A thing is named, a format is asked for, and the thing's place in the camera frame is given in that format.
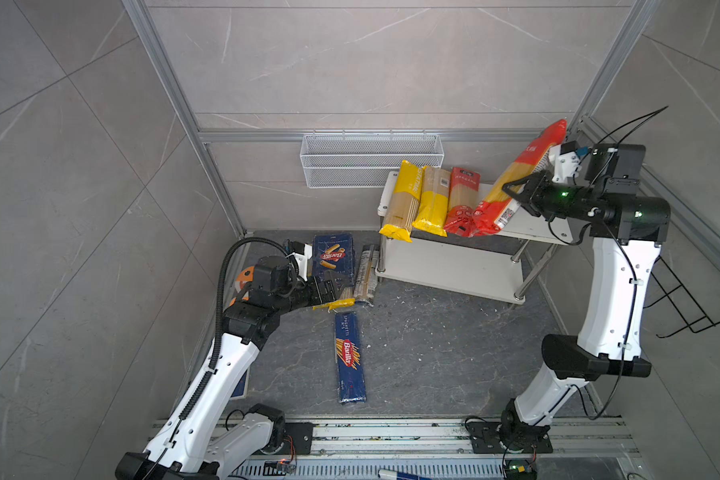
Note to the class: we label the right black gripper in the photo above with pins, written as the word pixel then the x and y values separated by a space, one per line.
pixel 532 193

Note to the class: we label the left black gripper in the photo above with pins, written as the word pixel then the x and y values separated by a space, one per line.
pixel 329 293

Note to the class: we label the yellow pasta bag under box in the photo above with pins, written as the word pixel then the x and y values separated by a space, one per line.
pixel 346 298

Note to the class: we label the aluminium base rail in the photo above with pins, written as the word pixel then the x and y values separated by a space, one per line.
pixel 437 448

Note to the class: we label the clear labelled spaghetti bag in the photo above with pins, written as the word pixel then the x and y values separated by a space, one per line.
pixel 366 280

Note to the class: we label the yellow Pastatime spaghetti bag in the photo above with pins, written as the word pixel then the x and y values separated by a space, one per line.
pixel 404 203

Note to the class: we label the white two-tier shelf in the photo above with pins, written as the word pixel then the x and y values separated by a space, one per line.
pixel 471 271

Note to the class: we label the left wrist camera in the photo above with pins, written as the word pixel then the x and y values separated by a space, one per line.
pixel 302 254

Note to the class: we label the red spaghetti bag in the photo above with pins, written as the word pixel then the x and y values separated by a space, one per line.
pixel 497 208
pixel 463 199

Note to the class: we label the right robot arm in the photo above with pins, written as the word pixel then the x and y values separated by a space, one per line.
pixel 551 180

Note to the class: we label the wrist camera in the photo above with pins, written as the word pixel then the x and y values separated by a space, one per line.
pixel 565 161
pixel 302 254

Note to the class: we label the black wire hook rack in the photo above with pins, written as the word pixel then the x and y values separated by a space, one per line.
pixel 686 307

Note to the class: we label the blue Barilla spaghetti box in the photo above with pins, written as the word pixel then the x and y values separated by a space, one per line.
pixel 351 383

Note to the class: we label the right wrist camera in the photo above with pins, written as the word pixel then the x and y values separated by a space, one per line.
pixel 565 161

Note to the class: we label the blue marker pen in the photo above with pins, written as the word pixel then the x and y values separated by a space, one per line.
pixel 385 474

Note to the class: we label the blue Barilla rigatoni box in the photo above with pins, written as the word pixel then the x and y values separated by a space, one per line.
pixel 333 258

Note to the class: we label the white wire mesh basket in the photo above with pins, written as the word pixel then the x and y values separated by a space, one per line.
pixel 364 160

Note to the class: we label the orange shark plush toy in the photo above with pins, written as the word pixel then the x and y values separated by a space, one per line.
pixel 242 280

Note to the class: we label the yellow barcode spaghetti bag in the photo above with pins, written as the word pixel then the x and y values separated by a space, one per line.
pixel 434 200

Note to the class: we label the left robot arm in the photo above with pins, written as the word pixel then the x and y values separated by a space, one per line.
pixel 228 366

